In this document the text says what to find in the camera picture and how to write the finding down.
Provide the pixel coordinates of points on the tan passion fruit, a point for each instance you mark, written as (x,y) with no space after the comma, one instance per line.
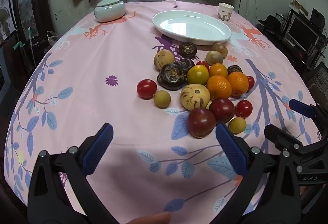
(214,57)
(220,48)

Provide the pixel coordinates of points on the black speaker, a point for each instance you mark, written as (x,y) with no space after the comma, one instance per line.
(317,17)

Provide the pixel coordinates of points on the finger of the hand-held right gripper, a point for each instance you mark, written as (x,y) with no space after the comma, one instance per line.
(278,134)
(301,107)

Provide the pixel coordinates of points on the orange mandarin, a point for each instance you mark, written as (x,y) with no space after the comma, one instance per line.
(237,83)
(219,87)

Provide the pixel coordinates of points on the small tan box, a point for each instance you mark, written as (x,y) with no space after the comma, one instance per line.
(298,5)

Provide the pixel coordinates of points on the orange-yellow citrus fruit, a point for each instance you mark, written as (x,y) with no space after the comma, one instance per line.
(218,70)

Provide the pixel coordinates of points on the pale yellow potato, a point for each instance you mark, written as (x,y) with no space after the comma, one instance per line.
(164,59)

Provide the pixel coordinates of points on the green-yellow citrus fruit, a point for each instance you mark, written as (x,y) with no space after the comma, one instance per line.
(197,74)

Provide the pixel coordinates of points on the pale green lidded ceramic jar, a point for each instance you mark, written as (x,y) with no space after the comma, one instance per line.
(110,11)

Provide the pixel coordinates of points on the white plastic bag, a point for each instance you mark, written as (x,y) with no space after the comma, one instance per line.
(52,36)

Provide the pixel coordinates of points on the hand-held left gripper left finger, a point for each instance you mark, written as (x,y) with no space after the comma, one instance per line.
(98,147)

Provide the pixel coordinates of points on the green plastic hook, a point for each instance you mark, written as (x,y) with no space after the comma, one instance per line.
(19,45)

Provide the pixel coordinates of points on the dark red plum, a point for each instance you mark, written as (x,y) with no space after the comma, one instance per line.
(222,110)
(201,122)

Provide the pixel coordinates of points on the small tan longan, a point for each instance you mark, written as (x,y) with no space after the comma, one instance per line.
(237,125)
(162,99)

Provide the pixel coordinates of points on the tan speckled round fruit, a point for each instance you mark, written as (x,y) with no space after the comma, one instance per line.
(195,97)

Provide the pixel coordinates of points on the printed paper cup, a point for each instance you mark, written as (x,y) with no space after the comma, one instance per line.
(225,11)

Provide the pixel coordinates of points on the black media shelf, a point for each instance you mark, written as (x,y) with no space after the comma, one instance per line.
(294,56)

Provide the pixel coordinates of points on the white oval plate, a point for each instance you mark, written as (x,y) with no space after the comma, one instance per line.
(189,25)

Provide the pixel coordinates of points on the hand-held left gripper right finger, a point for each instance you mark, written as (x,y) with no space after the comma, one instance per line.
(230,147)

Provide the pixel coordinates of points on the black computer monitor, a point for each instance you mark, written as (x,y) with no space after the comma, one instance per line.
(302,33)

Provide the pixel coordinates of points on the dark framed wall picture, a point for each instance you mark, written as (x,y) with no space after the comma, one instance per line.
(25,3)

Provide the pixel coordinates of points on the person's left hand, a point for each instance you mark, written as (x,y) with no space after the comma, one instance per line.
(151,217)

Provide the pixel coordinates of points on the black mesh grille box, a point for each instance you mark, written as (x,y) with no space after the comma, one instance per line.
(317,77)

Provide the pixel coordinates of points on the pink printed tablecloth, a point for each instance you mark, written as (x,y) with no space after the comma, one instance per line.
(102,111)

